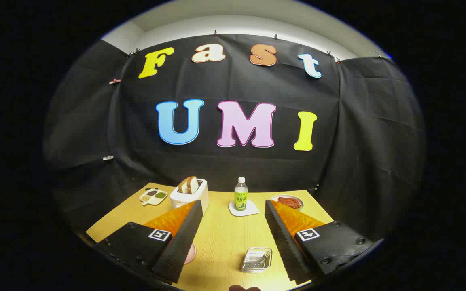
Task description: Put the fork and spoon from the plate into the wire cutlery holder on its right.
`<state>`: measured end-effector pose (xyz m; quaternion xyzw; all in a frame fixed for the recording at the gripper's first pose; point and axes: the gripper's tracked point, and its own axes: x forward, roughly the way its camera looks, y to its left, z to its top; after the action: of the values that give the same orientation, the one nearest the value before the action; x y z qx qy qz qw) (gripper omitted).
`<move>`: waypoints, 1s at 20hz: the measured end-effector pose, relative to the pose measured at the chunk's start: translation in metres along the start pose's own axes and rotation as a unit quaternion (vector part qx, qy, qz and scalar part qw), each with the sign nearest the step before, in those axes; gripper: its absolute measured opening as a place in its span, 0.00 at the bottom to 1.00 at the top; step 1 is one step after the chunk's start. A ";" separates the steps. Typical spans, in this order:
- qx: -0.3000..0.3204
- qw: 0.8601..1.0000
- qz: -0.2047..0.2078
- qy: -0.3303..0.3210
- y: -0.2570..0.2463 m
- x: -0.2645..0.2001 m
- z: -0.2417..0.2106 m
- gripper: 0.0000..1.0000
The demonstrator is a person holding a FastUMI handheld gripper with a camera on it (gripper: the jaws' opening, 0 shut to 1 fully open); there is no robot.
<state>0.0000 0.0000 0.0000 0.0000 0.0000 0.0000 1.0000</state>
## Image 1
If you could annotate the pink plate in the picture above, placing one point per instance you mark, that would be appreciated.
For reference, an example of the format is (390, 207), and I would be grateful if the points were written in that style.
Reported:
(191, 254)

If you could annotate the green label drink bottle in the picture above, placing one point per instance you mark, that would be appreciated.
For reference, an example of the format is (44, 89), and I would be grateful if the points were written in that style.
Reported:
(240, 196)

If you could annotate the white coaster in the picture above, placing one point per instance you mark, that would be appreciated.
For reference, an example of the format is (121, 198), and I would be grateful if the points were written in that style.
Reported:
(251, 211)

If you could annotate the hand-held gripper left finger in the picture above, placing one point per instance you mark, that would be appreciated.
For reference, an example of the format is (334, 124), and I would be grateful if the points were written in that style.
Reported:
(184, 238)

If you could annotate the white divided condiment dish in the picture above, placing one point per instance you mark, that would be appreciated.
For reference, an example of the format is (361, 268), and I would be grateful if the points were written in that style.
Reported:
(153, 196)

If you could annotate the white toaster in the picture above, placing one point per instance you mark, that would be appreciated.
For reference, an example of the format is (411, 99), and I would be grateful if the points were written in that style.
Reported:
(192, 199)

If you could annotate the pink cloth clip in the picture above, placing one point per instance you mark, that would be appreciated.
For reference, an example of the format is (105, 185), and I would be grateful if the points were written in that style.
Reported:
(115, 81)

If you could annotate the white plate with food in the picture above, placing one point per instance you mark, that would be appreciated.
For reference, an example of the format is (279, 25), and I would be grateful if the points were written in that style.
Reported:
(289, 202)

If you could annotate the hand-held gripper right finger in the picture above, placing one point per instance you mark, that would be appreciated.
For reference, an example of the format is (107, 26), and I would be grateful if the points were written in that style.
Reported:
(283, 238)

